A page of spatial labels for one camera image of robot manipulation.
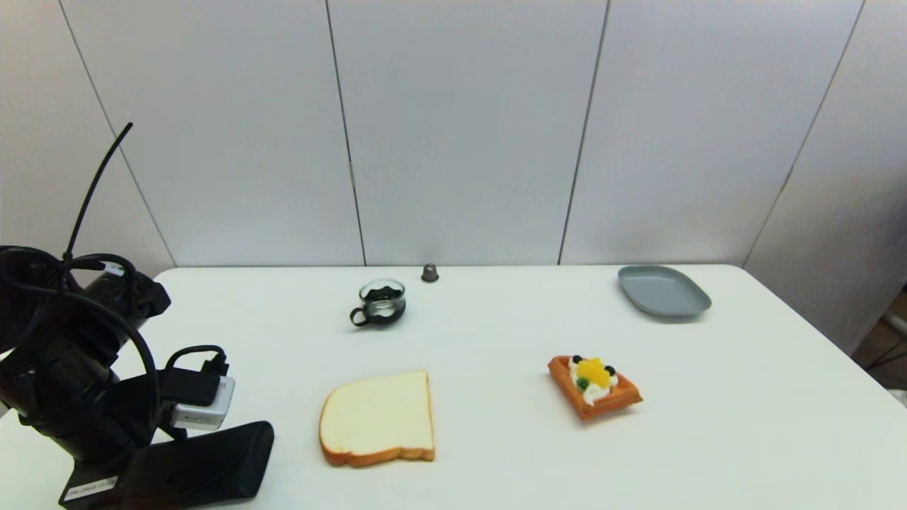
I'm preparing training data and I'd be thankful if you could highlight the black glasses case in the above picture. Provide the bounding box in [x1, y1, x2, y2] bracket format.
[117, 421, 276, 510]

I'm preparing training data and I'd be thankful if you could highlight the white bread slice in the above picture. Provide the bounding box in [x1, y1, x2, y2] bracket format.
[319, 369, 436, 468]

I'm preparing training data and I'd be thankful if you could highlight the waffle with fruit topping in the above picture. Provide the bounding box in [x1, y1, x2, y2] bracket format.
[547, 354, 643, 421]

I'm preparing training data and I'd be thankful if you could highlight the grey-blue shallow plate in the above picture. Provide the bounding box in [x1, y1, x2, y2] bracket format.
[617, 265, 712, 319]

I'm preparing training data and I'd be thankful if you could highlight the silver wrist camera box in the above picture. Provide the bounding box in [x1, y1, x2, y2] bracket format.
[169, 375, 236, 432]

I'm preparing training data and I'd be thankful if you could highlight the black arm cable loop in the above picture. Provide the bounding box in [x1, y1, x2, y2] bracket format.
[0, 123, 161, 433]

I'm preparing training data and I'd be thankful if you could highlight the black camera cable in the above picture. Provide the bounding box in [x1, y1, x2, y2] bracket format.
[165, 344, 230, 378]

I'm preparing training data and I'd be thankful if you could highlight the glass cup with black handle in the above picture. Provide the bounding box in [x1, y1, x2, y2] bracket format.
[349, 279, 407, 328]

